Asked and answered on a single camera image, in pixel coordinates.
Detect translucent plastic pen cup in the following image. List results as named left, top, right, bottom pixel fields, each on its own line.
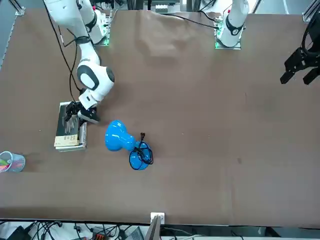
left=0, top=151, right=26, bottom=173

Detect white label block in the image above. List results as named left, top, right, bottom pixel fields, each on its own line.
left=150, top=212, right=166, bottom=225

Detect aluminium frame corner post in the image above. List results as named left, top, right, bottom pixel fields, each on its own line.
left=302, top=0, right=320, bottom=22

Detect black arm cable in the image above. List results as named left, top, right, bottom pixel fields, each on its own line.
left=44, top=7, right=87, bottom=102

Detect dark cover book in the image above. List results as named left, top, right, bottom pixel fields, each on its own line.
left=53, top=101, right=82, bottom=148

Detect black lamp power cable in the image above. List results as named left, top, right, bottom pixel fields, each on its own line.
left=132, top=132, right=154, bottom=166

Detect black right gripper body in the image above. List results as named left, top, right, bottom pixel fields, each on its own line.
left=76, top=106, right=101, bottom=124

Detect white book with blue print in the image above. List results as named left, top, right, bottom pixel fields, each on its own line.
left=55, top=101, right=88, bottom=153

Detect black cable on table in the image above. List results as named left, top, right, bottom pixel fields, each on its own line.
left=159, top=13, right=219, bottom=29

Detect black left gripper cable loop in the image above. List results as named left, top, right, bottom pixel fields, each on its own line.
left=301, top=17, right=320, bottom=55

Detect blue desk lamp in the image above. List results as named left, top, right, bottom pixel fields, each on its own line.
left=104, top=119, right=154, bottom=171

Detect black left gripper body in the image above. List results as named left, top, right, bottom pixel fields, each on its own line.
left=284, top=47, right=320, bottom=73

